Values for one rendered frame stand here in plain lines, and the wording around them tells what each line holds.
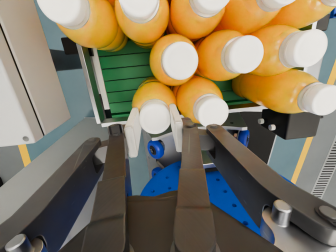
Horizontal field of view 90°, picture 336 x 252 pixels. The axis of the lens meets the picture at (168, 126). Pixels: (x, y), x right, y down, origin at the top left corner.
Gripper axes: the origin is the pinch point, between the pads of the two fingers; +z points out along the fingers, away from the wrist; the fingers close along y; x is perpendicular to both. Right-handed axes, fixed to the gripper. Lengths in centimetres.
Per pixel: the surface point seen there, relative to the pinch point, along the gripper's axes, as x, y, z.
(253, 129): -49, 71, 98
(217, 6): 11.0, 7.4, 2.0
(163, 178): -15.4, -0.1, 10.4
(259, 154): -72, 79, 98
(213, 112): 0.2, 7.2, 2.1
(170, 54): 7.1, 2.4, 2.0
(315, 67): 1, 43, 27
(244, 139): -11.0, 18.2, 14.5
